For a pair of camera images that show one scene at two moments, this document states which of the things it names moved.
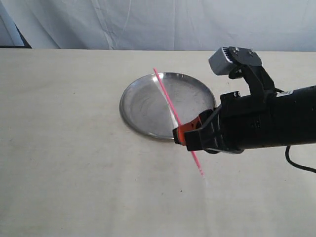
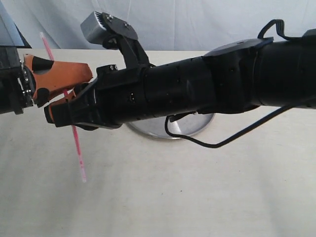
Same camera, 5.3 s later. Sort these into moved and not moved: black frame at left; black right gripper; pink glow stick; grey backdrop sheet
Moved: pink glow stick; black right gripper
Not moved: grey backdrop sheet; black frame at left
